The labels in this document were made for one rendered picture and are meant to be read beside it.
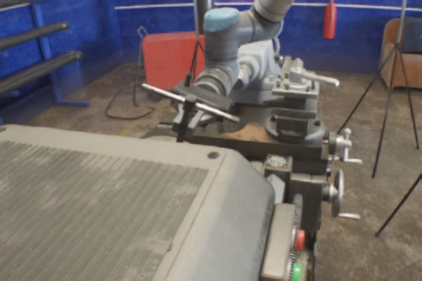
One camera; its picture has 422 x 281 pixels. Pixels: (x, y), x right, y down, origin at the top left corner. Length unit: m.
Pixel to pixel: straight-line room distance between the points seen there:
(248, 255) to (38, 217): 0.22
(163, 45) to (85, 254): 3.75
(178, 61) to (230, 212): 3.72
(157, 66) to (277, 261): 3.79
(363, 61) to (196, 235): 5.14
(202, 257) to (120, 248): 0.07
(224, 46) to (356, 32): 4.49
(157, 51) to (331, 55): 2.69
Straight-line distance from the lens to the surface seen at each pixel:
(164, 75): 4.09
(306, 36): 5.23
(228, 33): 0.83
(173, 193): 0.35
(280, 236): 0.40
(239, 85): 1.39
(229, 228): 0.34
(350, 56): 5.33
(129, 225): 0.32
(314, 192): 1.32
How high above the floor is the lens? 1.55
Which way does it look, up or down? 29 degrees down
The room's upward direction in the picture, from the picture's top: 3 degrees counter-clockwise
